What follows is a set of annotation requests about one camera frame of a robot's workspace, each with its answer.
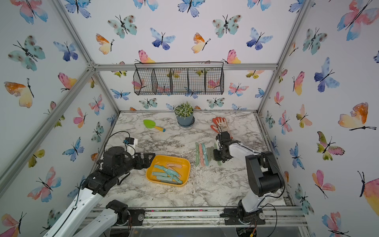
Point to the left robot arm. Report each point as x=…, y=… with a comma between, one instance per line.
x=91, y=191

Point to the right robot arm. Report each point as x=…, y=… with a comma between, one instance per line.
x=263, y=175

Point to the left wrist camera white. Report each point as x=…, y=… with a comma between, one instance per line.
x=130, y=144

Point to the yellow plastic storage tray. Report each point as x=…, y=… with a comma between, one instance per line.
x=160, y=177

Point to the green toy garden trowel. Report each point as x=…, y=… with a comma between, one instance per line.
x=151, y=124

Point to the teal ceramic sheathed knife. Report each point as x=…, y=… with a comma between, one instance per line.
x=205, y=157

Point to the sage green folding knife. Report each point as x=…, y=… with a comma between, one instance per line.
x=209, y=154

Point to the red and pink glove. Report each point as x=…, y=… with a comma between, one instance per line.
x=220, y=125

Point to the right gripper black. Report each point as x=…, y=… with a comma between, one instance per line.
x=216, y=156

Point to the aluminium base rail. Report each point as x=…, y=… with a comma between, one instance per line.
x=175, y=217

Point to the black wire wall basket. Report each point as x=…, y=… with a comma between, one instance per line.
x=179, y=78

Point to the green sheathed fruit knife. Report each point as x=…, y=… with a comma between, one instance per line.
x=197, y=155

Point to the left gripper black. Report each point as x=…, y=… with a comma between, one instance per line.
x=140, y=166

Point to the pink sheathed fruit knife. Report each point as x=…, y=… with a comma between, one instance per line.
x=201, y=155

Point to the potted green plant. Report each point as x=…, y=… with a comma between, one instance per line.
x=184, y=114

